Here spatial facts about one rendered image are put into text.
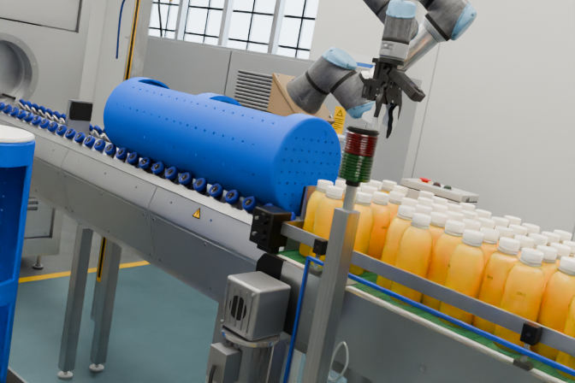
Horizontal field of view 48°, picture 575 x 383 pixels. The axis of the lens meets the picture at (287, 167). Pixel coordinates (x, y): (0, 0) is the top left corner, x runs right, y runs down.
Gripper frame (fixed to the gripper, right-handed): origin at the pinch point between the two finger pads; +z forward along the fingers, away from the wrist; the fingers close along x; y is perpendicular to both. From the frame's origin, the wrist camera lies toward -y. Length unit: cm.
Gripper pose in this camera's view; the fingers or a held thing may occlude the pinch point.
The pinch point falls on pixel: (383, 133)
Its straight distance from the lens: 174.6
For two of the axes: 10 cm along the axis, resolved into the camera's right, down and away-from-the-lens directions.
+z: -1.8, 9.7, 1.4
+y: -7.1, -2.3, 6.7
